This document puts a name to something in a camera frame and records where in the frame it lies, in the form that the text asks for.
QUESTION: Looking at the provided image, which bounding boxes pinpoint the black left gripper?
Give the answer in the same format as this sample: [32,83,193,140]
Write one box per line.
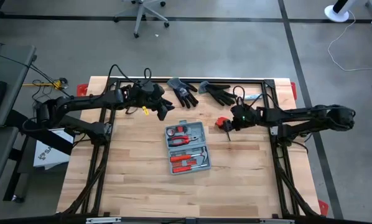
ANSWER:
[129,82,175,121]

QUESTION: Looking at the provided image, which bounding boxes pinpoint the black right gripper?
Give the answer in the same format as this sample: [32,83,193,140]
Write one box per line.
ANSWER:
[223,106,258,133]

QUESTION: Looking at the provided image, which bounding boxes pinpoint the red tape measure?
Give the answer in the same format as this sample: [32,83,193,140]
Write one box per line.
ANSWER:
[215,116,231,142]

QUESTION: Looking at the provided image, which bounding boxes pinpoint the black glove with red label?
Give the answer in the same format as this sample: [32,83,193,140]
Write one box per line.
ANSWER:
[166,77,200,109]

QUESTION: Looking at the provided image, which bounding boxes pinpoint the grey plastic tool case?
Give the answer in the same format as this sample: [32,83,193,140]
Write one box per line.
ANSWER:
[164,119,212,175]

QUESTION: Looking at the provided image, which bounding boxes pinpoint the red-handled pliers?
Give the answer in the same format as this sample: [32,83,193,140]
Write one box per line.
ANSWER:
[167,135,200,147]

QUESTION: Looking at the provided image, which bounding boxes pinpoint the red-handled screwdriver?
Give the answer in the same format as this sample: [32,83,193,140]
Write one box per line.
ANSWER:
[172,164,208,174]

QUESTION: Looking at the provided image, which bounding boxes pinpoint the plain black work glove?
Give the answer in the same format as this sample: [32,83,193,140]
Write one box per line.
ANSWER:
[198,80,238,106]

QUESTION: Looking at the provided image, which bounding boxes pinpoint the grey office chair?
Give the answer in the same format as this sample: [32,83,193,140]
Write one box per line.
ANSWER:
[113,0,170,39]

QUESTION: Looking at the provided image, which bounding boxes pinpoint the white printed box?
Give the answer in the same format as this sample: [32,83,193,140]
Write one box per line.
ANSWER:
[32,128,75,171]

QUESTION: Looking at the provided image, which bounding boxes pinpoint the black diagonal bar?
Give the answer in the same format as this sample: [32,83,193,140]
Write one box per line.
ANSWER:
[5,108,74,156]

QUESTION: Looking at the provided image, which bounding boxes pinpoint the white-based tower fan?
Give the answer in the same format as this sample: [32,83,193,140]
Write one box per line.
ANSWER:
[323,0,358,23]

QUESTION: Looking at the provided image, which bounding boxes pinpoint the black desk leg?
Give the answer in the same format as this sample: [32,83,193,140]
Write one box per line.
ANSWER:
[2,148,30,205]

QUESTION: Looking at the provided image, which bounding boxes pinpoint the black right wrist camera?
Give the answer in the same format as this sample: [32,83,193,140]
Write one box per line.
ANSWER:
[231,104,252,116]

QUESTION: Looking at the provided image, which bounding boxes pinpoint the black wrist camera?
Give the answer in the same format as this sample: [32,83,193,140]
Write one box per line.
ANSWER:
[231,104,252,116]
[139,79,157,93]

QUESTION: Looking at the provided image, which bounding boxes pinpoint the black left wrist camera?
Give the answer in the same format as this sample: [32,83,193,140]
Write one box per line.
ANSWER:
[139,79,157,93]

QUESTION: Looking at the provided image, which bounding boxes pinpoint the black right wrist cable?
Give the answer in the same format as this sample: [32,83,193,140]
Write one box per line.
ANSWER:
[231,85,266,110]

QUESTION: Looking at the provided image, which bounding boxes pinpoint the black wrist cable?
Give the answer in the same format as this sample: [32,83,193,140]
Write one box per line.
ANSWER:
[103,63,152,94]
[231,85,266,110]

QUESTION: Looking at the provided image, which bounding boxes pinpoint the black aluminium table frame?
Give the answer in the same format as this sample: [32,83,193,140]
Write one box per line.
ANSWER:
[55,77,323,220]

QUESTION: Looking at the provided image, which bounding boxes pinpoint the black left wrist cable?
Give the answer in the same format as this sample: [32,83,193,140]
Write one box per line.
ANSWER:
[103,63,152,94]

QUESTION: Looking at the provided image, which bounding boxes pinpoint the silver metal bracket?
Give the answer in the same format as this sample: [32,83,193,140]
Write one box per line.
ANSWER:
[85,217,122,224]
[259,218,295,224]

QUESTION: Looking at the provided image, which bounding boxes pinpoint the yellow cable with plug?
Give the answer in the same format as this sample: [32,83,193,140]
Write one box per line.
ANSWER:
[22,79,69,91]

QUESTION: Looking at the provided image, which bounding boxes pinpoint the white floor cable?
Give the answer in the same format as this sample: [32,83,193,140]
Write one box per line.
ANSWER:
[327,11,372,72]

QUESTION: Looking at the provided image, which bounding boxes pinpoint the thin black cable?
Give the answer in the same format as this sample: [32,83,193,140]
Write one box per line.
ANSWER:
[0,50,73,99]

